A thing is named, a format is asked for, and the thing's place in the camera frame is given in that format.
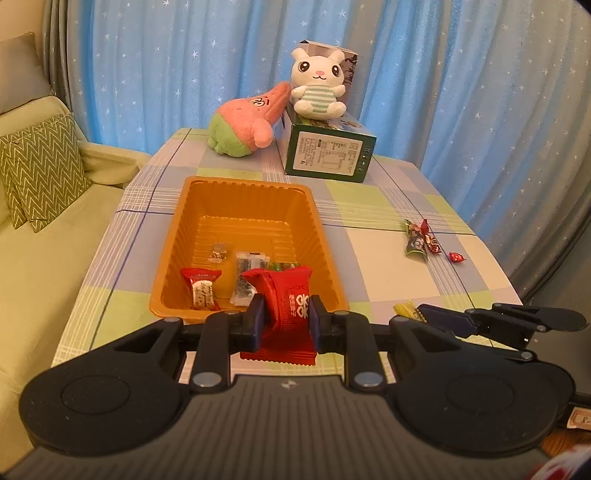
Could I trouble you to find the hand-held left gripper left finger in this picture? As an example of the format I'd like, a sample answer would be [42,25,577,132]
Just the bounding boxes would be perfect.
[60,293,267,393]

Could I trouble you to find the yellow green snack packet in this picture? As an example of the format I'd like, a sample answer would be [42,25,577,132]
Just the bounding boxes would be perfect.
[392,300,428,321]

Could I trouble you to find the green cardboard box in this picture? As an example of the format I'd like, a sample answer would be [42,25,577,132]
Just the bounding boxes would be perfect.
[281,108,377,183]

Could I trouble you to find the grey curtain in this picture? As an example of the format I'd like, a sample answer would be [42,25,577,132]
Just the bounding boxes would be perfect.
[485,115,591,305]
[41,0,100,144]

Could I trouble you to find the red white candy packet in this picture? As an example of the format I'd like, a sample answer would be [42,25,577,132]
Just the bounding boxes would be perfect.
[180,268,222,311]

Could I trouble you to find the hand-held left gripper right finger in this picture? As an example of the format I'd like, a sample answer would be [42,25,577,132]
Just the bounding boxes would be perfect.
[310,295,527,393]

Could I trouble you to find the large red snack packet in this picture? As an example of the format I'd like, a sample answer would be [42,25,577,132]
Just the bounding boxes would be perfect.
[240,265,319,366]

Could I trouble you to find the blue star curtain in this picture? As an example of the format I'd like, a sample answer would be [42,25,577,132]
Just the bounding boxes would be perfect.
[69,0,591,222]

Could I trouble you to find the red silver twist candy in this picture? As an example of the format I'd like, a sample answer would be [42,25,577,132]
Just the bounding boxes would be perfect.
[419,219,440,254]

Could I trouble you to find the clear black snack bar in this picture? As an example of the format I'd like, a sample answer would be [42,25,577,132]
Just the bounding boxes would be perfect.
[229,251,271,306]

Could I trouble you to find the grey tall cardboard box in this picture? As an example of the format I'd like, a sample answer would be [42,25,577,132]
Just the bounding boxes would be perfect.
[298,41,360,114]

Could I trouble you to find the white rabbit plush toy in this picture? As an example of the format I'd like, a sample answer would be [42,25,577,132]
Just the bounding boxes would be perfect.
[290,47,348,118]

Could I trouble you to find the grey cushion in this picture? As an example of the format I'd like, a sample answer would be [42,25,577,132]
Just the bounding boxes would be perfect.
[0,32,52,115]

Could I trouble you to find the green candy packet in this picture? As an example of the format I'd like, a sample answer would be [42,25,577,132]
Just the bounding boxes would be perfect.
[404,218,430,260]

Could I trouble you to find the red white patterned clothing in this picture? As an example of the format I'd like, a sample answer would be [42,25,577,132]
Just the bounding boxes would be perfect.
[526,445,591,480]

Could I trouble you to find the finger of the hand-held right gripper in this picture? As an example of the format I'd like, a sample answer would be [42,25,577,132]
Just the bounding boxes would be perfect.
[466,302,588,340]
[418,304,539,363]

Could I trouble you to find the pink green starfish plush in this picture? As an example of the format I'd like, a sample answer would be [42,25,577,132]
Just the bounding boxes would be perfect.
[208,80,291,158]

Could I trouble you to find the orange plastic tray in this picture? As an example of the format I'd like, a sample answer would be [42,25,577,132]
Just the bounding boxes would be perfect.
[148,175,350,324]

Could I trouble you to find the green zigzag cushion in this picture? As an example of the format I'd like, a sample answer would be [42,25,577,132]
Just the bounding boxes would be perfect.
[28,203,63,233]
[0,113,93,230]

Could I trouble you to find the light green sofa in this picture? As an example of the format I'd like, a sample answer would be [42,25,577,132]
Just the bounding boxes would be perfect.
[0,95,151,467]

